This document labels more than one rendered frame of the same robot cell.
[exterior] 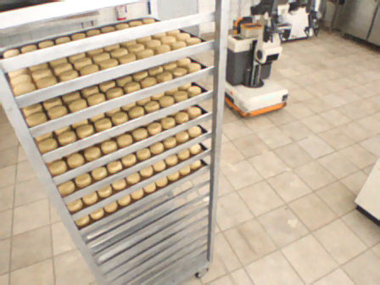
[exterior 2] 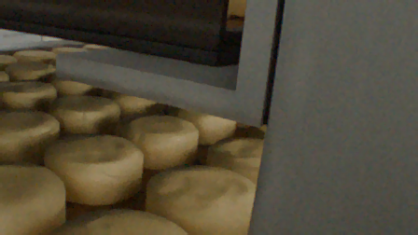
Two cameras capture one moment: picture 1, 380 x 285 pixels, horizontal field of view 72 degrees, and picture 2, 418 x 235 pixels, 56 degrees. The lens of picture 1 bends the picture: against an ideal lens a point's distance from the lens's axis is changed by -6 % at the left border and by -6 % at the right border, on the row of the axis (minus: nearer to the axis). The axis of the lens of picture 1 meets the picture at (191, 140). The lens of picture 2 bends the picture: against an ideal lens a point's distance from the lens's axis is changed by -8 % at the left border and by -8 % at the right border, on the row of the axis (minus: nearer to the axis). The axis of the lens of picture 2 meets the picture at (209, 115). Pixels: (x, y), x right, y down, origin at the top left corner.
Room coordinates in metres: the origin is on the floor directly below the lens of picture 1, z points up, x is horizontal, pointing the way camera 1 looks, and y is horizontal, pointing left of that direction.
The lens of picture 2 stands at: (0.49, 0.45, 1.41)
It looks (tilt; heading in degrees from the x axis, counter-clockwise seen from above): 15 degrees down; 329
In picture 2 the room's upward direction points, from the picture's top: 7 degrees clockwise
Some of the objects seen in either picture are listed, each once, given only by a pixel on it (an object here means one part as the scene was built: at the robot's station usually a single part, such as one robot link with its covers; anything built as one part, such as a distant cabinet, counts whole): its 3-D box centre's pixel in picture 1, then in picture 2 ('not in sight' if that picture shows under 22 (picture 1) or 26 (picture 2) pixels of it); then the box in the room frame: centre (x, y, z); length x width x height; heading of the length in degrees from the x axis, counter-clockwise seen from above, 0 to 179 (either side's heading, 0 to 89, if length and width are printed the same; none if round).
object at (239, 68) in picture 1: (250, 55); not in sight; (3.03, -0.70, 0.59); 0.55 x 0.34 x 0.83; 113
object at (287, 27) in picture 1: (276, 30); not in sight; (2.68, -0.86, 0.99); 0.28 x 0.16 x 0.22; 113
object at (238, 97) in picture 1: (251, 92); not in sight; (2.95, -0.74, 0.16); 0.67 x 0.64 x 0.25; 23
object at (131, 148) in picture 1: (140, 142); not in sight; (0.71, 0.17, 1.23); 0.64 x 0.03 x 0.03; 124
